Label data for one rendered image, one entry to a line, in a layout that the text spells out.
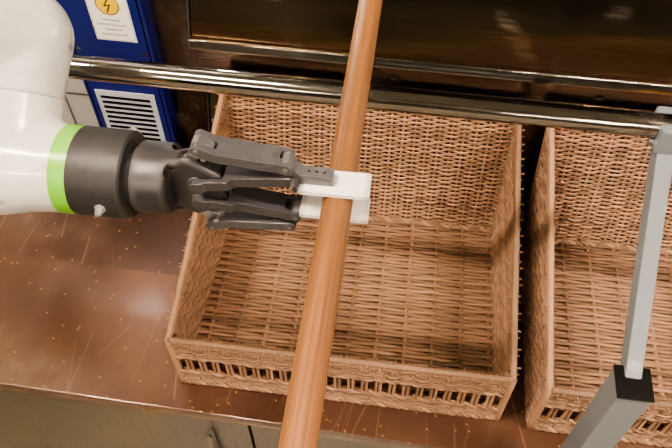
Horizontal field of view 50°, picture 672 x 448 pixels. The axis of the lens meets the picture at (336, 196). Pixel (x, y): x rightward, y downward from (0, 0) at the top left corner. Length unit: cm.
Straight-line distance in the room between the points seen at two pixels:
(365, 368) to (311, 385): 55
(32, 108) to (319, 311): 35
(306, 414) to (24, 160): 37
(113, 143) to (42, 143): 7
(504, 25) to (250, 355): 67
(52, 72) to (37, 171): 11
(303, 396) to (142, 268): 89
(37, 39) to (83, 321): 74
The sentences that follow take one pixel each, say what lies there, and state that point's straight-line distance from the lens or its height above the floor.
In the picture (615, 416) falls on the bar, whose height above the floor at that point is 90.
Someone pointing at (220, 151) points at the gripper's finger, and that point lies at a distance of 69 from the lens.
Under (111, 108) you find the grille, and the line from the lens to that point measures 150.
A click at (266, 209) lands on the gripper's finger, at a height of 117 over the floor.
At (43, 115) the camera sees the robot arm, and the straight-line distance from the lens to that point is 78.
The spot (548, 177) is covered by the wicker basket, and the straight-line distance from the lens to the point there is 128.
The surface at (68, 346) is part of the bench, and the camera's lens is 140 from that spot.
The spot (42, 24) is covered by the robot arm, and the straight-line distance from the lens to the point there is 78.
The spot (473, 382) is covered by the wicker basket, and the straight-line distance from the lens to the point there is 116.
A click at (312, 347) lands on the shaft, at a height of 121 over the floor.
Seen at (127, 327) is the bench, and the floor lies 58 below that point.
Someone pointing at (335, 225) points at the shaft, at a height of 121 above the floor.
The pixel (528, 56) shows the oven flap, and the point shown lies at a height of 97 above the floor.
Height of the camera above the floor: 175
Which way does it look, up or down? 51 degrees down
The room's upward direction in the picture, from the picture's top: straight up
